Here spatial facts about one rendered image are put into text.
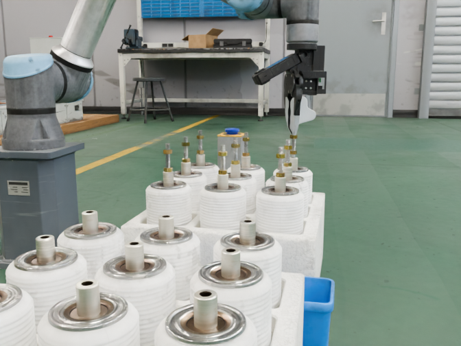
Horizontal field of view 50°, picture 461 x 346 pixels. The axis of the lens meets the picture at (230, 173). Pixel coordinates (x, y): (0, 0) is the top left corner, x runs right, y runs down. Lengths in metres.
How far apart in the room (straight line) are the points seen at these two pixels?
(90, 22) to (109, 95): 5.19
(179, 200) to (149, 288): 0.46
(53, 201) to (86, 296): 0.81
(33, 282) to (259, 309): 0.26
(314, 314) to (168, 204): 0.37
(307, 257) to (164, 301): 0.41
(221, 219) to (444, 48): 5.27
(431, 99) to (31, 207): 5.24
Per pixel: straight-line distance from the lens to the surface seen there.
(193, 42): 5.71
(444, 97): 6.10
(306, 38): 1.17
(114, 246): 0.74
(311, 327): 0.85
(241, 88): 6.07
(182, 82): 6.22
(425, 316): 1.11
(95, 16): 1.37
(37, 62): 1.30
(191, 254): 0.70
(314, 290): 0.93
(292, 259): 0.95
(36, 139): 1.29
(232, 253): 0.57
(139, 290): 0.58
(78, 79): 1.41
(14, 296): 0.57
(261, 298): 0.56
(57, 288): 0.64
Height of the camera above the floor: 0.48
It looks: 11 degrees down
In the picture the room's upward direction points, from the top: straight up
